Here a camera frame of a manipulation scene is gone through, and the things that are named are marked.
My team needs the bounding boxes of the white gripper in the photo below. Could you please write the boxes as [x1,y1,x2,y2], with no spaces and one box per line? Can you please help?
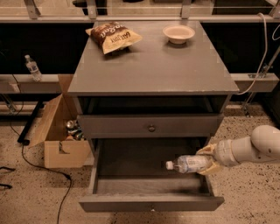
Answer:
[196,139,239,176]

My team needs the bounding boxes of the blue plastic bottle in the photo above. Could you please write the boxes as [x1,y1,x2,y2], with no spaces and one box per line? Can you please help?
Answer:
[165,155,212,173]

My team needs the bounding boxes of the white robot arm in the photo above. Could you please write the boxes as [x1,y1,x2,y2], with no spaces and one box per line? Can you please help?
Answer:
[197,125,280,175]

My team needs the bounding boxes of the grey wooden drawer cabinet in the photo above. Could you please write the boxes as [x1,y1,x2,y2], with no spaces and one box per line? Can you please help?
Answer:
[67,19,241,214]

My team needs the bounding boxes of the open grey middle drawer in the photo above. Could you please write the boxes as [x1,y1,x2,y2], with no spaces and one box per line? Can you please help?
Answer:
[80,138,224,212]

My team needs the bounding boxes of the closed grey top drawer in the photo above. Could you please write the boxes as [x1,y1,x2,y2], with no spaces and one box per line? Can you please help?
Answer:
[77,114,223,138]

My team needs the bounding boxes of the clear water bottle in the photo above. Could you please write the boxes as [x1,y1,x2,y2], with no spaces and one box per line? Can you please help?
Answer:
[24,55,42,81]

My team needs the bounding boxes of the white paper bowl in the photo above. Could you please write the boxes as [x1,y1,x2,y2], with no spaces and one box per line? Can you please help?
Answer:
[163,24,195,45]

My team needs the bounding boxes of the cans in cardboard box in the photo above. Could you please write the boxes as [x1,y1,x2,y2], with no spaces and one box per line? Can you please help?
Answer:
[66,120,85,141]

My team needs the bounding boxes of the cardboard box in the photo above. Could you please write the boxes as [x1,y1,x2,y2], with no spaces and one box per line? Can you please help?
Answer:
[28,73,92,169]

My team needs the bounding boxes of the brown chip bag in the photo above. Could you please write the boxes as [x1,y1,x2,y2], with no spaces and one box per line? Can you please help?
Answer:
[86,22,143,54]

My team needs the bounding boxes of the black stand leg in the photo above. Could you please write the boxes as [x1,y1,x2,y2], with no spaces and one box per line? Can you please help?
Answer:
[17,101,43,146]

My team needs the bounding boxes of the white hanging cable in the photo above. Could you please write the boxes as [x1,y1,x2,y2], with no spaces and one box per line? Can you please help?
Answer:
[236,11,270,96]

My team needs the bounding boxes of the black floor cable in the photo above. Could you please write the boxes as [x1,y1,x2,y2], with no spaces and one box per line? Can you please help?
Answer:
[0,49,73,224]

